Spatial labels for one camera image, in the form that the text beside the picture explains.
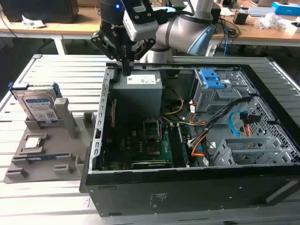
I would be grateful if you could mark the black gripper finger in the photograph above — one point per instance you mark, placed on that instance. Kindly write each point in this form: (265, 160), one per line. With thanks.
(145, 49)
(103, 44)

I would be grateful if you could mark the hard disk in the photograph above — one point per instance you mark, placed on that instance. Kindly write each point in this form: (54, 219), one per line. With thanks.
(37, 105)

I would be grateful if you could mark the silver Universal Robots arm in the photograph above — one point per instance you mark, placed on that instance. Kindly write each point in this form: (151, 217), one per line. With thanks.
(178, 28)

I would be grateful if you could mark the grey metal disk bay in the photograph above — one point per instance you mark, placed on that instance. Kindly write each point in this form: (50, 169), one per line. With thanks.
(246, 146)

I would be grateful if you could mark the wooden desk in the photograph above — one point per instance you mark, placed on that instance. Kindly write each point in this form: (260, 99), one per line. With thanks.
(70, 25)
(257, 35)

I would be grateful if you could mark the grey power supply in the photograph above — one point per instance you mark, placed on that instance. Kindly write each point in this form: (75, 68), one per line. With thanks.
(138, 98)

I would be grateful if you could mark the white power strip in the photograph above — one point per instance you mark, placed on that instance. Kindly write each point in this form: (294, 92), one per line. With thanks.
(211, 50)

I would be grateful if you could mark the blue drive latch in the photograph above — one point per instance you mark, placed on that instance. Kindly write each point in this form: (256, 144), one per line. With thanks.
(208, 73)
(215, 84)

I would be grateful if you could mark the large black box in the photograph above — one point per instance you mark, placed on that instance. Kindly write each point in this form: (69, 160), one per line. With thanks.
(39, 11)

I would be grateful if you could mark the crumpled white paper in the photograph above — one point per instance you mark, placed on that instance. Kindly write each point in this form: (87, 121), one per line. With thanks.
(32, 22)

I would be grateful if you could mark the grey metal drive cage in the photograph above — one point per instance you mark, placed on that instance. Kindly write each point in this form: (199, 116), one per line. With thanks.
(211, 98)

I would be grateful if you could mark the CPU socket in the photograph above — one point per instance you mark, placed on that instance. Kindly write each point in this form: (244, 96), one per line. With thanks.
(153, 148)

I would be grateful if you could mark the green motherboard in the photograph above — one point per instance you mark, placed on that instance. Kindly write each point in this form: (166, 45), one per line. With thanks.
(166, 147)

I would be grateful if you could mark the small black box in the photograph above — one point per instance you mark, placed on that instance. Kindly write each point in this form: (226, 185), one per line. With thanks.
(241, 17)

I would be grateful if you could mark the black RAM slot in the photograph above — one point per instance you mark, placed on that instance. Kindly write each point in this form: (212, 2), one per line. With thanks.
(173, 147)

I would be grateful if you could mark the blue RAM stick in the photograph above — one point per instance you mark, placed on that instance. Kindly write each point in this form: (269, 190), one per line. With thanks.
(184, 147)
(47, 156)

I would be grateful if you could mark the grey parts rack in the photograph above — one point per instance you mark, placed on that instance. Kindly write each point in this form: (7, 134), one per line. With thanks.
(54, 145)

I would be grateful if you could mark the black graphics card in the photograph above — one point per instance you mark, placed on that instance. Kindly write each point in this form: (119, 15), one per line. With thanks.
(150, 164)

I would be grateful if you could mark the silver CPU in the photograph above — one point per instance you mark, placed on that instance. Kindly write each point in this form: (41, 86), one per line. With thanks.
(32, 142)

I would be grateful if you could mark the white plastic bag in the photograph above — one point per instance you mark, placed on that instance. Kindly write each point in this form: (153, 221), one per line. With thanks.
(274, 22)

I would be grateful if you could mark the blue cardboard box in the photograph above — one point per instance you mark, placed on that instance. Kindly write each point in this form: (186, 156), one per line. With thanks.
(286, 10)

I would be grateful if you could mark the black open PC case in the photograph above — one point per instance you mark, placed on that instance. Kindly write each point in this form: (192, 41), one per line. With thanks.
(187, 197)

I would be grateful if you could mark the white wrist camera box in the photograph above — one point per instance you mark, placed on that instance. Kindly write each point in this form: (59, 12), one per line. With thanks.
(143, 25)

